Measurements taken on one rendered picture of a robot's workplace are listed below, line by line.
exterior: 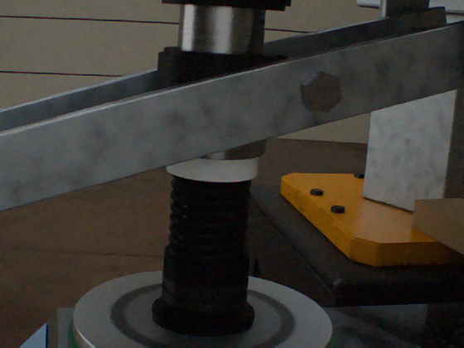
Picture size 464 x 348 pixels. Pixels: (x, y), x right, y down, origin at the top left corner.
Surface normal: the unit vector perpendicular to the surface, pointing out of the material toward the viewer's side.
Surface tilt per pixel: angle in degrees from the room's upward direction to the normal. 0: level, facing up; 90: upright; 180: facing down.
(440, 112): 90
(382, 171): 90
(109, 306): 0
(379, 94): 90
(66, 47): 90
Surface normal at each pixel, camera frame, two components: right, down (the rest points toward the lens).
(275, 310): 0.07, -0.97
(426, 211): -0.94, 0.01
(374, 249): -0.54, 0.15
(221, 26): 0.00, 0.22
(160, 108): 0.29, 0.23
